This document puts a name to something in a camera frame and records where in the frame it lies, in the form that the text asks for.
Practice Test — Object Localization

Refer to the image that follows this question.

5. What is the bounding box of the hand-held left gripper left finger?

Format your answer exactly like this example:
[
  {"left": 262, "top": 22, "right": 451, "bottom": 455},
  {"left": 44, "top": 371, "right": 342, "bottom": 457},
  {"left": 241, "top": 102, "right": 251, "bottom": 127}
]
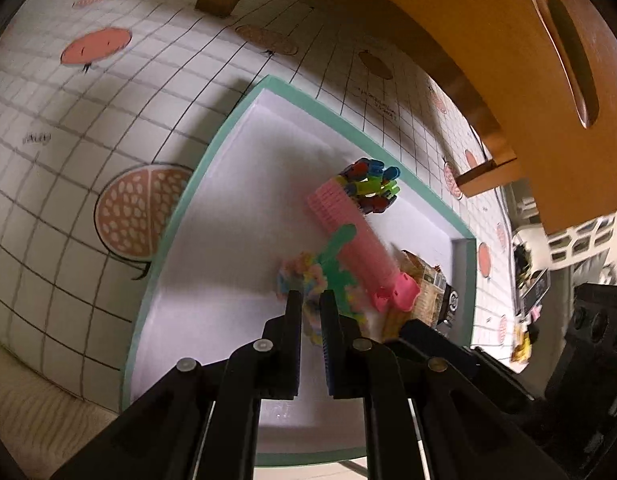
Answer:
[{"left": 48, "top": 290, "right": 304, "bottom": 480}]

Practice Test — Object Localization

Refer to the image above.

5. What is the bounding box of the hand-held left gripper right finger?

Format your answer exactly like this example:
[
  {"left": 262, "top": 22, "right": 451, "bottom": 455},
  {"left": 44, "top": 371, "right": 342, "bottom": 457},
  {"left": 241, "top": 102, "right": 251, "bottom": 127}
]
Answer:
[{"left": 319, "top": 290, "right": 569, "bottom": 480}]

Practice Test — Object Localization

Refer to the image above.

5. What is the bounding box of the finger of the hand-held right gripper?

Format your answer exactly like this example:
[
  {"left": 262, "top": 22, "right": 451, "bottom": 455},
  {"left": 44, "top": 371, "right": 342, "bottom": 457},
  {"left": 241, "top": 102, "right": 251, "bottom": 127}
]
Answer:
[{"left": 398, "top": 319, "right": 539, "bottom": 411}]

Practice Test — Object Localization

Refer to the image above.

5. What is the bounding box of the pastel colourful scrunchie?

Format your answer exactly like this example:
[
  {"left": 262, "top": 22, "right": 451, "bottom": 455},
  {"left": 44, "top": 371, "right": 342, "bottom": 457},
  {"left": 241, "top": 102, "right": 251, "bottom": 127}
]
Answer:
[{"left": 276, "top": 252, "right": 329, "bottom": 346}]

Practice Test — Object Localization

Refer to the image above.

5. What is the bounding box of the brown snack packet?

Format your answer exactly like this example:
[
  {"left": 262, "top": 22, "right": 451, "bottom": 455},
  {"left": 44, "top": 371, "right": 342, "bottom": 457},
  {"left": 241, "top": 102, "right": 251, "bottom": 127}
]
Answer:
[{"left": 381, "top": 247, "right": 446, "bottom": 341}]

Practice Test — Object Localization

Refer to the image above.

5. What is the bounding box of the white tray with teal rim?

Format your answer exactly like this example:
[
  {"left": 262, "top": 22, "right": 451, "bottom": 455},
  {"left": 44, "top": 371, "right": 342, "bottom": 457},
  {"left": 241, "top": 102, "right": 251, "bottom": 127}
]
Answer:
[{"left": 121, "top": 75, "right": 476, "bottom": 467}]

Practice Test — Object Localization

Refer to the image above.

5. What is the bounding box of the black toy car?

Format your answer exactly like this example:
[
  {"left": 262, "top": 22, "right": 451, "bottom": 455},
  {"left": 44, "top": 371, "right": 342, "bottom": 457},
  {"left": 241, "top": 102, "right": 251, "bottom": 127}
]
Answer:
[{"left": 435, "top": 280, "right": 461, "bottom": 336}]

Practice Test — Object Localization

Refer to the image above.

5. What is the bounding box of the green plastic comb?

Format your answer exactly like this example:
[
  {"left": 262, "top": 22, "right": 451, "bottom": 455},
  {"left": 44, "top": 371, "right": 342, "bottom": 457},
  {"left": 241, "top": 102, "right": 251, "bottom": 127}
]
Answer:
[{"left": 315, "top": 225, "right": 361, "bottom": 311}]

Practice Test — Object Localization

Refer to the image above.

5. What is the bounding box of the bright pink plastic clip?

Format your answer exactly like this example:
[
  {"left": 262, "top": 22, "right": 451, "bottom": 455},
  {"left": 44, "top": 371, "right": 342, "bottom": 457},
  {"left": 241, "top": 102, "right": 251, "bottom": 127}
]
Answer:
[{"left": 372, "top": 270, "right": 420, "bottom": 313}]

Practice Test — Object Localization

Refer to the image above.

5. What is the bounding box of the smartphone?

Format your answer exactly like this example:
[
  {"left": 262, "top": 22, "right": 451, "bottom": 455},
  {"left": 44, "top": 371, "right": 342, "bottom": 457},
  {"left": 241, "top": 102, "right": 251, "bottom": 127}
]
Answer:
[{"left": 521, "top": 270, "right": 551, "bottom": 317}]

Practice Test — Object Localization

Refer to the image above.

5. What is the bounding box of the pink hair roller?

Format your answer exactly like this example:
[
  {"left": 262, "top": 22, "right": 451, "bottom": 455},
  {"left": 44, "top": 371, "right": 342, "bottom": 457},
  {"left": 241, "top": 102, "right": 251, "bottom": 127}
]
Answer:
[{"left": 307, "top": 180, "right": 404, "bottom": 301}]

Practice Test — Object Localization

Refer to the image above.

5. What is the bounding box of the black toy figure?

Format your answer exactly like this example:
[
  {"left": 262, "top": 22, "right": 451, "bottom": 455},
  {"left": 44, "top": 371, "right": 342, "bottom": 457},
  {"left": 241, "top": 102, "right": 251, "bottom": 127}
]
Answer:
[{"left": 512, "top": 244, "right": 535, "bottom": 286}]

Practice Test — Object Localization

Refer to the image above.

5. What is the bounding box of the white cutout bookshelf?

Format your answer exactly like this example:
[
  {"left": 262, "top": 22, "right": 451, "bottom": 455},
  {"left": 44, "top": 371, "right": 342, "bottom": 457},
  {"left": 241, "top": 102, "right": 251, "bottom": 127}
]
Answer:
[{"left": 508, "top": 180, "right": 617, "bottom": 281}]

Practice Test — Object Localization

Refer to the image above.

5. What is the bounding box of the checked fruit print tablecloth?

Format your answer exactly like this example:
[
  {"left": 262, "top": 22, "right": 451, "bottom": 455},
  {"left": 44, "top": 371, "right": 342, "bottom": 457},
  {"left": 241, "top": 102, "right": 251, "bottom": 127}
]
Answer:
[{"left": 0, "top": 0, "right": 519, "bottom": 411}]

